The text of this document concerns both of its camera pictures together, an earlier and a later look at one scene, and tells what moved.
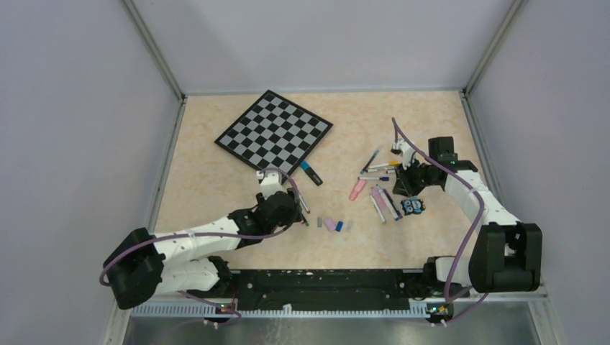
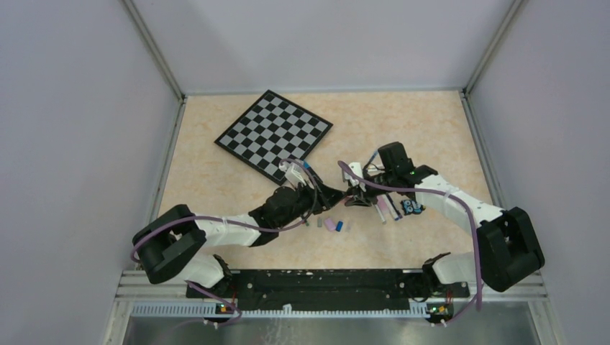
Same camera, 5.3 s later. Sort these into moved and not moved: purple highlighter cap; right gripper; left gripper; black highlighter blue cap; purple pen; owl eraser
Moved: right gripper; left gripper
Not moved: black highlighter blue cap; owl eraser; purple pen; purple highlighter cap
